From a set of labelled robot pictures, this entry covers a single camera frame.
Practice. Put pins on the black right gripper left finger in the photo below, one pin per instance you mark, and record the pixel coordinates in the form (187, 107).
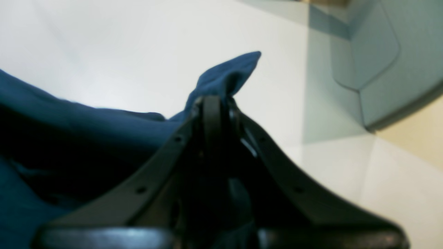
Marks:
(146, 210)

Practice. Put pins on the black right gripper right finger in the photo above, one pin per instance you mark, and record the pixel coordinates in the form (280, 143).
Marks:
(291, 210)

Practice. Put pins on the dark blue T-shirt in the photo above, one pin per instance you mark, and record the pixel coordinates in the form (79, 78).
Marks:
(57, 155)

